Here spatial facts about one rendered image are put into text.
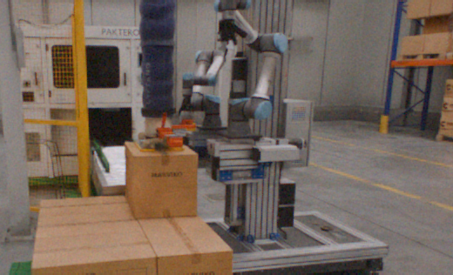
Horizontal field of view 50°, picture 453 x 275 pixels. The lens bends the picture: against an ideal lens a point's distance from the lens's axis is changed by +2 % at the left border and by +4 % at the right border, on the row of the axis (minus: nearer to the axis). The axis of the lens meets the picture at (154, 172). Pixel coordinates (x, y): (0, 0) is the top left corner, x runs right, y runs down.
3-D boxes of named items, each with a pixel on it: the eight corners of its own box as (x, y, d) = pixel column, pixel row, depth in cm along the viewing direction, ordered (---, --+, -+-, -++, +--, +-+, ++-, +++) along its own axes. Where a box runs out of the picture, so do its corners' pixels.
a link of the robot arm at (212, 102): (218, 113, 342) (218, 95, 339) (200, 112, 347) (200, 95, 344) (221, 112, 353) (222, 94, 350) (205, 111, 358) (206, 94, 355)
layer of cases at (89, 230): (43, 252, 339) (40, 199, 330) (175, 241, 358) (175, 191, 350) (35, 346, 224) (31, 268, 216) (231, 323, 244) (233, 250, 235)
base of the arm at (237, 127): (245, 131, 314) (246, 117, 312) (254, 134, 300) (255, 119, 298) (224, 132, 310) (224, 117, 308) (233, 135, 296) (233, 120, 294)
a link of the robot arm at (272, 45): (251, 120, 301) (271, 37, 301) (270, 122, 290) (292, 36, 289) (240, 116, 293) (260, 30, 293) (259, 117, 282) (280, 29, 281)
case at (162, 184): (125, 194, 344) (124, 142, 335) (177, 192, 350) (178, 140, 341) (134, 218, 286) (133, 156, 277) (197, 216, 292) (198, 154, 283)
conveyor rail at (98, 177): (85, 157, 571) (84, 142, 567) (89, 157, 572) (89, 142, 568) (103, 211, 350) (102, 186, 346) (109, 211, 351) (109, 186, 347)
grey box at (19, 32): (20, 68, 395) (16, 30, 389) (26, 68, 396) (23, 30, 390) (18, 67, 376) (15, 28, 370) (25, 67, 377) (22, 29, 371)
